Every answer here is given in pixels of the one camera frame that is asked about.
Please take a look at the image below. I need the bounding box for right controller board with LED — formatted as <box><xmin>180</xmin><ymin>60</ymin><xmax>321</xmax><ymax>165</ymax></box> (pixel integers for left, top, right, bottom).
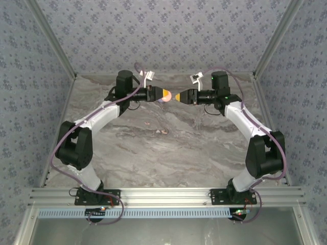
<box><xmin>229</xmin><ymin>208</ymin><xmax>252</xmax><ymax>222</ymax></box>

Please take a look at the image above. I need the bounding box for controller board with led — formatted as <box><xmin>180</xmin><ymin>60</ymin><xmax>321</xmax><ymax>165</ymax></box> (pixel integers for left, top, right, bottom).
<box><xmin>85</xmin><ymin>207</ymin><xmax>107</xmax><ymax>219</ymax></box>
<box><xmin>229</xmin><ymin>208</ymin><xmax>252</xmax><ymax>222</ymax></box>

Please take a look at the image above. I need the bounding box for left controller board with LED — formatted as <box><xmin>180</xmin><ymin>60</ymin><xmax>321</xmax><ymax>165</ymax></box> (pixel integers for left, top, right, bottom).
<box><xmin>85</xmin><ymin>207</ymin><xmax>107</xmax><ymax>219</ymax></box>

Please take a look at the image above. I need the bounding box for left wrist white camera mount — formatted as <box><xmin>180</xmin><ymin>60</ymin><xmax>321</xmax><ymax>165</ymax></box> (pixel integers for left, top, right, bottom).
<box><xmin>139</xmin><ymin>70</ymin><xmax>156</xmax><ymax>89</ymax></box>

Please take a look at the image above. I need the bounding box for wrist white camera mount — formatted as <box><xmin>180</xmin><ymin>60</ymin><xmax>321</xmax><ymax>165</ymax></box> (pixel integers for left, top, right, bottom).
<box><xmin>190</xmin><ymin>72</ymin><xmax>204</xmax><ymax>91</ymax></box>
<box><xmin>139</xmin><ymin>70</ymin><xmax>156</xmax><ymax>89</ymax></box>

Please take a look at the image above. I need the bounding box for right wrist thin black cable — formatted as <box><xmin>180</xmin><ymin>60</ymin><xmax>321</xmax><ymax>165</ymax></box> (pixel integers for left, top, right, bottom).
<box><xmin>203</xmin><ymin>103</ymin><xmax>221</xmax><ymax>116</ymax></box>

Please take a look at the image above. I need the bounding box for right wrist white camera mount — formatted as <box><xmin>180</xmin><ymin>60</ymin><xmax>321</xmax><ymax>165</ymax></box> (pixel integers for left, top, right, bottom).
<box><xmin>190</xmin><ymin>72</ymin><xmax>204</xmax><ymax>91</ymax></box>

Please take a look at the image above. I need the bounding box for aluminium table end rail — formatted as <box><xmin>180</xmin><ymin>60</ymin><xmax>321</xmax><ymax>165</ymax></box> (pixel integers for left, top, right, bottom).
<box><xmin>76</xmin><ymin>71</ymin><xmax>254</xmax><ymax>76</ymax></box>

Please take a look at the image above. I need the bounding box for right aluminium table side rail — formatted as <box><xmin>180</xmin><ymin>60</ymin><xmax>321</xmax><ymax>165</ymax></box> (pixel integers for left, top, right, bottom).
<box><xmin>251</xmin><ymin>73</ymin><xmax>293</xmax><ymax>186</ymax></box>

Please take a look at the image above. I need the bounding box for aluminium table side rail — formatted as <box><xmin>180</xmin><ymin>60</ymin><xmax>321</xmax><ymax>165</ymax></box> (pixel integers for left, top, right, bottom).
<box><xmin>251</xmin><ymin>73</ymin><xmax>293</xmax><ymax>186</ymax></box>
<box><xmin>38</xmin><ymin>75</ymin><xmax>77</xmax><ymax>188</ymax></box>

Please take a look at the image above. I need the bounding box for left aluminium table side rail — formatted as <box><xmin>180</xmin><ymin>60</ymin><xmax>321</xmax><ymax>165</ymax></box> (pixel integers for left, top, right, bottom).
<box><xmin>38</xmin><ymin>75</ymin><xmax>77</xmax><ymax>188</ymax></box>

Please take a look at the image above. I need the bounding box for right aluminium corner post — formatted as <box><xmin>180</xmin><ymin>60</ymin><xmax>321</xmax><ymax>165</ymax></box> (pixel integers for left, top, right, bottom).
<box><xmin>252</xmin><ymin>0</ymin><xmax>306</xmax><ymax>77</ymax></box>

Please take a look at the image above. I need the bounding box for aluminium corner post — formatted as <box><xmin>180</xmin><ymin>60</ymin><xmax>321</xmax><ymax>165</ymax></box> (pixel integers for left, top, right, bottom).
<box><xmin>25</xmin><ymin>0</ymin><xmax>78</xmax><ymax>77</ymax></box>
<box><xmin>252</xmin><ymin>0</ymin><xmax>306</xmax><ymax>77</ymax></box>

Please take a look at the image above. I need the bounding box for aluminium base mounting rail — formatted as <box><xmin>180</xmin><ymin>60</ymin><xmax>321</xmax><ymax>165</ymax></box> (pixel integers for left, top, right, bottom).
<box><xmin>28</xmin><ymin>187</ymin><xmax>307</xmax><ymax>206</ymax></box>

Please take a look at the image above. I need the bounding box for left aluminium corner post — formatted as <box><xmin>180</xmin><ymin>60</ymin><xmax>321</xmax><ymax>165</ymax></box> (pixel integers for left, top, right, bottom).
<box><xmin>25</xmin><ymin>0</ymin><xmax>78</xmax><ymax>77</ymax></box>

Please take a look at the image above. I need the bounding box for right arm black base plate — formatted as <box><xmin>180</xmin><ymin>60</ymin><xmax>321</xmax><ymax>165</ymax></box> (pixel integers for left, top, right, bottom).
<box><xmin>209</xmin><ymin>188</ymin><xmax>258</xmax><ymax>206</ymax></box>

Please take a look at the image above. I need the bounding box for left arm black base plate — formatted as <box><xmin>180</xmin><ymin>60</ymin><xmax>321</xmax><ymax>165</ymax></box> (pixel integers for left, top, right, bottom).
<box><xmin>74</xmin><ymin>189</ymin><xmax>122</xmax><ymax>206</ymax></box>

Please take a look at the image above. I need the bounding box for slotted pale cable duct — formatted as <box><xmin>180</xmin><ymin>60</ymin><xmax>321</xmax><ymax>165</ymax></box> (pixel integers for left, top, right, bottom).
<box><xmin>37</xmin><ymin>208</ymin><xmax>237</xmax><ymax>219</ymax></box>

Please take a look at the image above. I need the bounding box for right aluminium lower frame rail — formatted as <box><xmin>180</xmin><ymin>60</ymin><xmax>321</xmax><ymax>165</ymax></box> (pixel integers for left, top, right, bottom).
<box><xmin>292</xmin><ymin>205</ymin><xmax>321</xmax><ymax>245</ymax></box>

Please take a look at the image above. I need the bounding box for aluminium frame rail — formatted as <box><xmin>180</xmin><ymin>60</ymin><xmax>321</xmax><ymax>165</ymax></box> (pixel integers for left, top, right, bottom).
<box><xmin>292</xmin><ymin>205</ymin><xmax>321</xmax><ymax>245</ymax></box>
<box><xmin>14</xmin><ymin>206</ymin><xmax>39</xmax><ymax>245</ymax></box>

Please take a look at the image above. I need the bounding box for left aluminium lower frame rail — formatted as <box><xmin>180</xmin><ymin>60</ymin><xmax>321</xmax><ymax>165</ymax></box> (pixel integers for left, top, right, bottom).
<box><xmin>14</xmin><ymin>206</ymin><xmax>39</xmax><ymax>245</ymax></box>

